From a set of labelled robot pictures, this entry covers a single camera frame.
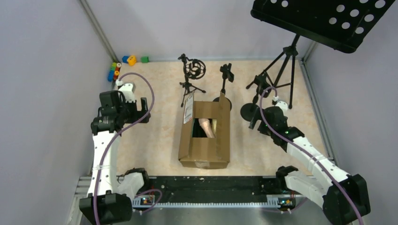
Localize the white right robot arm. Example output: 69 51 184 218
249 105 371 225

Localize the blue toy block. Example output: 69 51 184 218
122 56 129 63

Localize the blue cylinder toy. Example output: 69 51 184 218
107 70 115 82

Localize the red cylinder toy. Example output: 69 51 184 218
115 63 122 71

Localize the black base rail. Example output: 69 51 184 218
132 176 296 210

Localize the green cylinder toy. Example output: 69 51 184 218
111 62 117 71

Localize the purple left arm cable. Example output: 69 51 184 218
93 72 156 225

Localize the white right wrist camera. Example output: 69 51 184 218
272 96 289 113

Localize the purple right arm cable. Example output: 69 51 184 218
259 86 365 225

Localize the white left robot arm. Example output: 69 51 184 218
79 90 152 225

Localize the green toy block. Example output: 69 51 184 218
140 56 150 63

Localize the black shock mount tripod stand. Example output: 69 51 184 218
177 53 206 107

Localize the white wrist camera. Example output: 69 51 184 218
115 80 137 103
272 96 289 113

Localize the brown cardboard box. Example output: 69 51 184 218
177 92 231 169

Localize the black round-base stand with holder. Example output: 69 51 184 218
240 72 271 121

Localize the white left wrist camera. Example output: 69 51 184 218
115 80 137 103

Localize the black round-base stand with clip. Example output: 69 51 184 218
213 63 234 112

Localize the black music stand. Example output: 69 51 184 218
245 0 396 110

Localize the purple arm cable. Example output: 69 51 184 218
259 86 365 225
93 72 156 225

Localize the beige pink microphone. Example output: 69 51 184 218
198 118 215 138

